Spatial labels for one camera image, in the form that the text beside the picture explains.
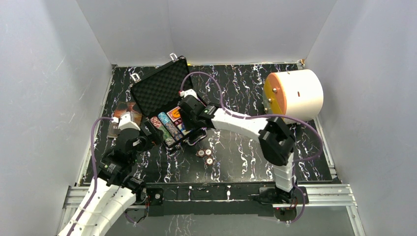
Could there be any blue playing card deck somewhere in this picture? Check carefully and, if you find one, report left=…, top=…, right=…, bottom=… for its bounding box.
left=179, top=123, right=190, bottom=135

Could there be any yellow dealer button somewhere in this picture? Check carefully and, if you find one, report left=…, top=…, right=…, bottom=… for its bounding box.
left=172, top=109, right=180, bottom=119

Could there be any red playing card deck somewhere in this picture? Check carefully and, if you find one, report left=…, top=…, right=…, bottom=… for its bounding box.
left=167, top=106, right=181, bottom=123

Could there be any brown poker chip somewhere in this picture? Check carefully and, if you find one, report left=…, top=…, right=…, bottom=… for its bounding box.
left=197, top=149, right=206, bottom=158

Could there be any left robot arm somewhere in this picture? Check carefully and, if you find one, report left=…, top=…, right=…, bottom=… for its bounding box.
left=58, top=120, right=163, bottom=236

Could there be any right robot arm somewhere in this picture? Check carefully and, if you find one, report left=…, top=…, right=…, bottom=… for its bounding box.
left=178, top=89, right=297, bottom=205

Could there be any dark book with orange cover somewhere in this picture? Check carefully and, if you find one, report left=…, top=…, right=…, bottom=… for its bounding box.
left=107, top=102, right=142, bottom=138

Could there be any red green chip row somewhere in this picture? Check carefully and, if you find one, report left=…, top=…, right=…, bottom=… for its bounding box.
left=150, top=117, right=175, bottom=146

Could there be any blue grey chip row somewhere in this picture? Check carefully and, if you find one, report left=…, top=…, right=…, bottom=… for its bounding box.
left=158, top=112, right=183, bottom=141

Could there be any black poker chip case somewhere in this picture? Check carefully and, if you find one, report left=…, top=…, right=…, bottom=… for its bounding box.
left=130, top=56, right=207, bottom=151

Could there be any white poker chip lower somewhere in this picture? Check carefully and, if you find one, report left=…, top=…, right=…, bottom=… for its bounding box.
left=206, top=157, right=214, bottom=166

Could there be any white orange cylindrical drum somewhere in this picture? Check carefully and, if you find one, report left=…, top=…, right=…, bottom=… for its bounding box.
left=263, top=69, right=324, bottom=121

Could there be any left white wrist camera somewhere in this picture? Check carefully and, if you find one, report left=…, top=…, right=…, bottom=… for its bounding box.
left=111, top=112, right=140, bottom=130

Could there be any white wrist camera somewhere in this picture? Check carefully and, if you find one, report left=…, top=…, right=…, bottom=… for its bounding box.
left=179, top=89, right=199, bottom=100
left=111, top=112, right=140, bottom=130

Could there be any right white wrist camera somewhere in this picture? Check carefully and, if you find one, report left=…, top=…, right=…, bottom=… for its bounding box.
left=179, top=89, right=199, bottom=100

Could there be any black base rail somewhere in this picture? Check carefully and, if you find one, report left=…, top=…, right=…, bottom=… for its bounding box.
left=128, top=182, right=313, bottom=217

